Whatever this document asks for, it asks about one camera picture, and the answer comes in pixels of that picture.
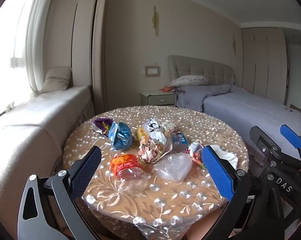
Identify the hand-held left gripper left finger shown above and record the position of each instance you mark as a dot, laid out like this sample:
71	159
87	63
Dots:
89	170

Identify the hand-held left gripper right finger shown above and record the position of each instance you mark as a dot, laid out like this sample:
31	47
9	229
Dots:
218	172

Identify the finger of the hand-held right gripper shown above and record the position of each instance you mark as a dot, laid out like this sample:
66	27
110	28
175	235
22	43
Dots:
290	135
259	140

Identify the white tissue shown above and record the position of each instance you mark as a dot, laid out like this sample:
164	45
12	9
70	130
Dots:
225	156

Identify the yellow snack pack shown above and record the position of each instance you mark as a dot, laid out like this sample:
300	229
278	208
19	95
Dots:
141	133

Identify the paper wrapper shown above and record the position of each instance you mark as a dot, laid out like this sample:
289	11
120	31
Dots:
150	151

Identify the pale snack bag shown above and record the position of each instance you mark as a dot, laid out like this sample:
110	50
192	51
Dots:
169	126

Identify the bed with lavender cover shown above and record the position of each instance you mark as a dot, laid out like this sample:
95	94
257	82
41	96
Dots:
253	115

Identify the red and white wrapper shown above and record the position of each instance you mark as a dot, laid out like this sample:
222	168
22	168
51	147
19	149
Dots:
194	152

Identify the plastic bottle with orange label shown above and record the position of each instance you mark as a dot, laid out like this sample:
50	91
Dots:
128	172

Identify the clear plastic bag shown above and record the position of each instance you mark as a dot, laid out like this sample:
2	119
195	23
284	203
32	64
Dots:
174	166

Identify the purple snack wrapper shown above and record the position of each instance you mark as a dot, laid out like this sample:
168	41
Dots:
101	126

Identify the blue snack bag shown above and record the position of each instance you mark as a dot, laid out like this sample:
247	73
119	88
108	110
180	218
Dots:
121	137

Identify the small blue box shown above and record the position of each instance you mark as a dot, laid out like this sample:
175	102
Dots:
179	138

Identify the round table, embroidered cloth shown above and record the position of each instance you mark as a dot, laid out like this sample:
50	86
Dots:
130	205

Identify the person's leg in orange pants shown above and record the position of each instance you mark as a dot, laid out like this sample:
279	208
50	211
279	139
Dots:
208	231

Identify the beige window seat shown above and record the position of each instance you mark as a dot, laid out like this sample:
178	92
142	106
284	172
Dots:
28	135

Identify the lavender blanket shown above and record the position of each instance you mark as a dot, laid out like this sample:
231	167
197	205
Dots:
198	95

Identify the white and black wrapper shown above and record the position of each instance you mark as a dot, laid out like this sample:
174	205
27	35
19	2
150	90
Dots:
154	128

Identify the beige wardrobe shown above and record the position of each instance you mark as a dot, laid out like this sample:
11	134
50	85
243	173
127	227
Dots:
263	62

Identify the beige tufted headboard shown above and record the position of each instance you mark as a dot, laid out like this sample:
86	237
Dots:
203	67

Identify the beige pillow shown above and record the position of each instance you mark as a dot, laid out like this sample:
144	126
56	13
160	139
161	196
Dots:
188	81

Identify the grey nightstand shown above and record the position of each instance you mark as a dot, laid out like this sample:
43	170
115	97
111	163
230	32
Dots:
158	98

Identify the beige cushion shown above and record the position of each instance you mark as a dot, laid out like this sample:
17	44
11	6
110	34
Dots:
56	78

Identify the orange packet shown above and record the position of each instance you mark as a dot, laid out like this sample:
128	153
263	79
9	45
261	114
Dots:
166	89

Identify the white curtain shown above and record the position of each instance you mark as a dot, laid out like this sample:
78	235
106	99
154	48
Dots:
36	42

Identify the wall switch panel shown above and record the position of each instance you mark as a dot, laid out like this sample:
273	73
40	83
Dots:
152	71

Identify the gold wall lamp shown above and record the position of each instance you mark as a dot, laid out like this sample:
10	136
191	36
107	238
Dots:
156	20

